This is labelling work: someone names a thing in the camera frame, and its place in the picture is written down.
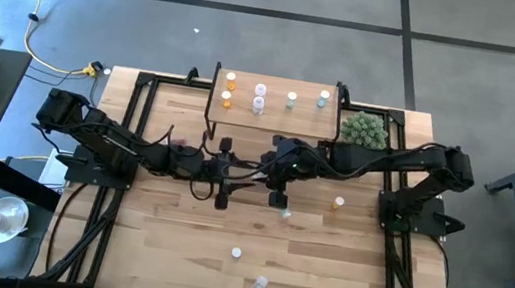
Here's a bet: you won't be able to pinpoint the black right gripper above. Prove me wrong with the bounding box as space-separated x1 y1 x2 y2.
241 131 298 211

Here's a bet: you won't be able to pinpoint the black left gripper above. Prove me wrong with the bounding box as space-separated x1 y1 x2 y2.
197 134 269 216

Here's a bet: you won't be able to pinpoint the clear medicine bottle white cap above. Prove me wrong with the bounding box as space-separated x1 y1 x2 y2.
252 81 269 100
250 95 267 118
250 273 270 288

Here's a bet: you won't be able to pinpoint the orange medicine bottle white cap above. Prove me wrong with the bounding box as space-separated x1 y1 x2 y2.
223 71 239 92
219 89 235 110
330 194 347 213

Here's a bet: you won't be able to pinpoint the wooden shelf black legs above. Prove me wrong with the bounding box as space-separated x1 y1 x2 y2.
201 60 354 160

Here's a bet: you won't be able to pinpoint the green artificial plant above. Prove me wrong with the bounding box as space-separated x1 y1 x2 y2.
337 108 393 152

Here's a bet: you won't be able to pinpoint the yellow black plug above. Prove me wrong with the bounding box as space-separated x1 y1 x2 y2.
80 58 105 81

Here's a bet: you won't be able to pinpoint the white paper sheet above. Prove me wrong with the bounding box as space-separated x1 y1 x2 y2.
36 146 76 192

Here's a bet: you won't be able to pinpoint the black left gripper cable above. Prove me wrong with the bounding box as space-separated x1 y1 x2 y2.
141 121 224 204

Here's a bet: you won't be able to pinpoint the black aluminium rig frame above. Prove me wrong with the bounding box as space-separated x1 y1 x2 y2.
28 46 485 288

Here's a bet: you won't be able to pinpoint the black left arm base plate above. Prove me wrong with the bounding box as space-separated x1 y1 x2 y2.
52 140 142 194

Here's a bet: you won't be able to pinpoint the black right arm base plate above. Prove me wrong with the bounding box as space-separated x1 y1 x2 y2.
373 189 470 245

